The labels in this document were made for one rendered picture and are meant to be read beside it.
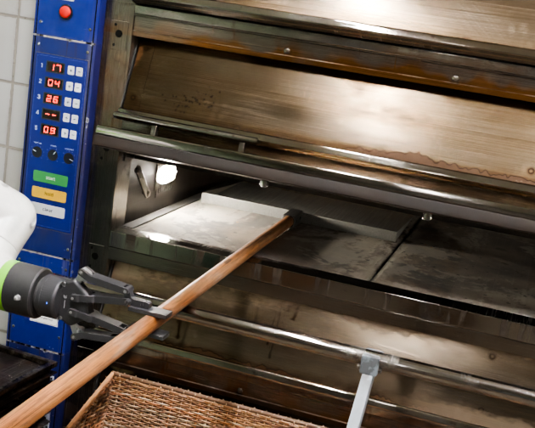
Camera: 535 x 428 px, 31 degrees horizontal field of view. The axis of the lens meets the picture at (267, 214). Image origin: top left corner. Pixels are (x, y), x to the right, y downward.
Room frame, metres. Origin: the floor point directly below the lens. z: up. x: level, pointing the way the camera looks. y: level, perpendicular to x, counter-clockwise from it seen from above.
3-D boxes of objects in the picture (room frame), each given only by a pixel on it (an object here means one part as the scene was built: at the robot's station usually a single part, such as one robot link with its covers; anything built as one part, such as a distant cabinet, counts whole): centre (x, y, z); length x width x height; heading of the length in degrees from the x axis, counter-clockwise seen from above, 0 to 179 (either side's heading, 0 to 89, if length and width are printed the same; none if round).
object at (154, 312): (1.54, 0.17, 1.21); 0.07 x 0.03 x 0.01; 75
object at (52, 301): (1.59, 0.32, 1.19); 0.09 x 0.07 x 0.08; 75
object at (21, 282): (1.61, 0.39, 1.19); 0.12 x 0.06 x 0.09; 165
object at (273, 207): (2.69, -0.12, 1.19); 0.55 x 0.36 x 0.03; 76
